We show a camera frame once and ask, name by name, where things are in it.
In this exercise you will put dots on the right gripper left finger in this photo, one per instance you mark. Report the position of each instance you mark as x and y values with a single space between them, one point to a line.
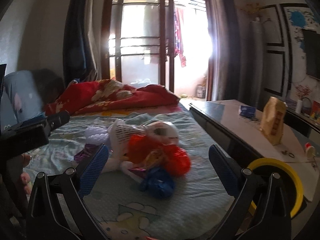
56 208

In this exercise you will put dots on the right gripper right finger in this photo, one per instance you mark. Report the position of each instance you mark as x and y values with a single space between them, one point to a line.
259 209

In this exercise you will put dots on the white printed plastic bag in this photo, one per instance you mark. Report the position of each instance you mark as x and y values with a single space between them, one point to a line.
120 133

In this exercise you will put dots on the yellow rimmed black trash bin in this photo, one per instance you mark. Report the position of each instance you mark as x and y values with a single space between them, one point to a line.
290 180

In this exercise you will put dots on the person's left hand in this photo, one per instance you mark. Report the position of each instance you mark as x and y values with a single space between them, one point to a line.
25 178

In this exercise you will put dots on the grey blue pillow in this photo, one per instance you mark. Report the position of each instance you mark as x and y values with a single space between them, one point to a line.
25 94

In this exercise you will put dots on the light blue cartoon bed sheet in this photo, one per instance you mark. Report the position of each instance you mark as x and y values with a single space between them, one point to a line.
121 200

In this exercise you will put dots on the purple foil wrapper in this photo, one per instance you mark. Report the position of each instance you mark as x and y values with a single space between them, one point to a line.
86 152

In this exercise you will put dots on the white crumpled plastic wrap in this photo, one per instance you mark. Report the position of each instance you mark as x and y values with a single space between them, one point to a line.
96 135

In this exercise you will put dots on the red floral quilt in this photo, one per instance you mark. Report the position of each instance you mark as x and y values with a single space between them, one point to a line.
104 95

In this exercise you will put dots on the red white paper cup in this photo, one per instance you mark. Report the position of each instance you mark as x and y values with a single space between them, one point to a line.
310 151

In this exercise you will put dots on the tan paper bag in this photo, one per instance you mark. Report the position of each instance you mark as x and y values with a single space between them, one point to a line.
272 121

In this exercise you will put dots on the white top coffee table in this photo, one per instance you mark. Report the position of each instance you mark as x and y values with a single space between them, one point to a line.
243 140

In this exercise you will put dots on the white tv cabinet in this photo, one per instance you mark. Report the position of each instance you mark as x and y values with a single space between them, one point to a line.
300 123

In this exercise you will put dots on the blue tissue pack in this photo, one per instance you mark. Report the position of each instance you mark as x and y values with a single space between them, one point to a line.
247 111

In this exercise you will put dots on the red plastic bag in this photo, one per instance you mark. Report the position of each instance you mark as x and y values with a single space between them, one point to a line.
148 153

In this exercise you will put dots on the blue plastic bag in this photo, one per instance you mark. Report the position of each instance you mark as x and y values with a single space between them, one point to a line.
158 183

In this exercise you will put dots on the colourful picture card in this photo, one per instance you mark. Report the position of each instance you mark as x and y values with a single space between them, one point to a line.
315 112

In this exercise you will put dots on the round dark ornament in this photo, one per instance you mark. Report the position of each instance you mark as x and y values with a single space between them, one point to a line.
306 106

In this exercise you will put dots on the dark left curtain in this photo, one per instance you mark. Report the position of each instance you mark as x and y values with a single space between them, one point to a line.
80 52

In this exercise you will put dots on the white vase red flowers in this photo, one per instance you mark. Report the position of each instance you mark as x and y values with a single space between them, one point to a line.
301 92

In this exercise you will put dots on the grey right curtain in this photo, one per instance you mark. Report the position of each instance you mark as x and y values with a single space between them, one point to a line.
230 42

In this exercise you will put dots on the wooden framed glass door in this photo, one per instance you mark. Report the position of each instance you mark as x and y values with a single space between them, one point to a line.
138 48

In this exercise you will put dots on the hanging red clothes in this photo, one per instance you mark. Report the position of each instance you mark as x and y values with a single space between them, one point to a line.
178 27

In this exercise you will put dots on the wall mounted black television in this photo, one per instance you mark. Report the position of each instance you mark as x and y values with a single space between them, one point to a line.
311 48

